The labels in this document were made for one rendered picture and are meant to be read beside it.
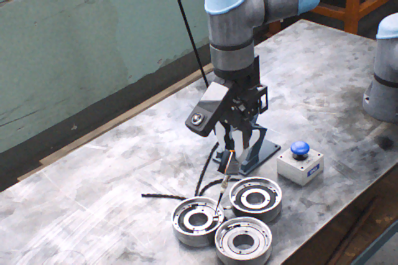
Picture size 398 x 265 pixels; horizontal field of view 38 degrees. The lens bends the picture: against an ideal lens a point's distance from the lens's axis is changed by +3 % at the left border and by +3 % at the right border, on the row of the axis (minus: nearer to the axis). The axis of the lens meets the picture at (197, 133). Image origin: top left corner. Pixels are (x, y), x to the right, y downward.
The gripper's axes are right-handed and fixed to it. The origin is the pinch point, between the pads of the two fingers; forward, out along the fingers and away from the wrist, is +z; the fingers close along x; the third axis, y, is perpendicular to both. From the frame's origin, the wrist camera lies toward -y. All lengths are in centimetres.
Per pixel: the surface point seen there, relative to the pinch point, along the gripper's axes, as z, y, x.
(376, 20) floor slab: 94, 232, 97
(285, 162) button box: 8.8, 13.1, -2.8
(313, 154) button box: 8.7, 18.5, -5.8
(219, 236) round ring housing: 10.2, -10.5, -5.0
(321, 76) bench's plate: 13, 52, 15
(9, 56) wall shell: 41, 32, 156
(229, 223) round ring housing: 9.7, -7.1, -4.6
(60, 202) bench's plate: 13.2, -22.4, 31.3
